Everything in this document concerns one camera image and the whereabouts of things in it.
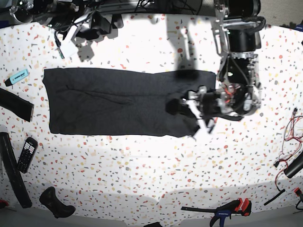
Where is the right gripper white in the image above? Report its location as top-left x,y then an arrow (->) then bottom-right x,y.
55,12 -> 112,59

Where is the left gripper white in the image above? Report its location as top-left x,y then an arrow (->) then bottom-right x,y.
165,86 -> 216,135

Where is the dark grey T-shirt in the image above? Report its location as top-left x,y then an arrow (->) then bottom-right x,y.
43,68 -> 216,138

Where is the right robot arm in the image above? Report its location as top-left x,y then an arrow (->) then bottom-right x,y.
9,0 -> 114,59

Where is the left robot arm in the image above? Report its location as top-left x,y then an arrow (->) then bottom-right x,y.
167,0 -> 266,133

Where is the black monitor stand foot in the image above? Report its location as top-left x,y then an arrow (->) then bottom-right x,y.
111,14 -> 124,29

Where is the blue highlighter marker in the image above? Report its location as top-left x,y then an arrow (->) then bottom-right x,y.
5,69 -> 29,87

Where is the black folded cloth strip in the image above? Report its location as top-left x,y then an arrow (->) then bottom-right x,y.
0,88 -> 34,122

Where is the black TV remote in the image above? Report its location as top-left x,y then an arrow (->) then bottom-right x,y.
17,137 -> 38,174

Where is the black cylinder right edge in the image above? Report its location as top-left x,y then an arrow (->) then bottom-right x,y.
284,157 -> 303,178

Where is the small red connector block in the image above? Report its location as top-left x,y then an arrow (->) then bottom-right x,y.
294,187 -> 303,197

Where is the black game controller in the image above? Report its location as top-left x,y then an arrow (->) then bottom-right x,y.
39,186 -> 76,218

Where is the long black bar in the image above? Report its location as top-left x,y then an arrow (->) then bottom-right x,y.
0,132 -> 32,209

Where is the red black clamp left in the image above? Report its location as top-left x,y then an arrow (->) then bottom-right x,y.
0,200 -> 9,209

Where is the black cable bundle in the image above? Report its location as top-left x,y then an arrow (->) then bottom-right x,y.
134,0 -> 204,14

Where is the red wire bundle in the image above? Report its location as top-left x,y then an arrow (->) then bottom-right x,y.
274,108 -> 303,190

